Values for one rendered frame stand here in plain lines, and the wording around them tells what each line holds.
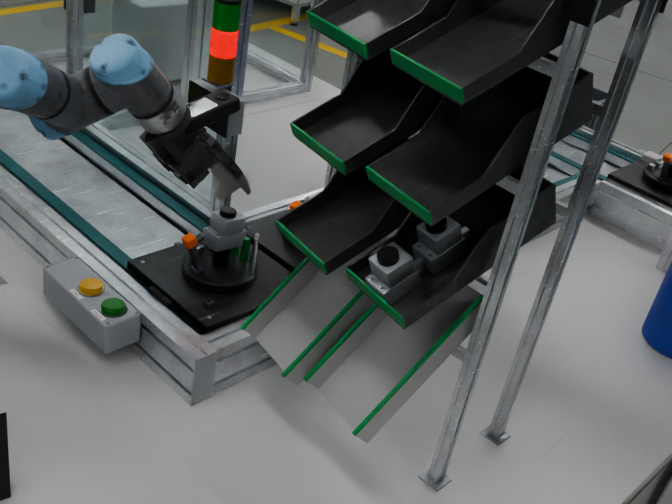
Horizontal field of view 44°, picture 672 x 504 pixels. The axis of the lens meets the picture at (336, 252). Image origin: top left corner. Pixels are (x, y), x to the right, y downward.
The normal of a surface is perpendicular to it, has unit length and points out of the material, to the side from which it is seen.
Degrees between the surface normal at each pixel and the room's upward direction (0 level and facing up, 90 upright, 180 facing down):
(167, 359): 90
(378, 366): 45
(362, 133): 25
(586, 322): 0
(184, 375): 90
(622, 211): 90
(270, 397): 0
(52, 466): 0
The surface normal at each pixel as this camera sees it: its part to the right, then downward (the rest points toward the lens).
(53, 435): 0.16, -0.84
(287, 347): -0.45, -0.47
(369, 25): -0.19, -0.69
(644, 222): -0.70, 0.27
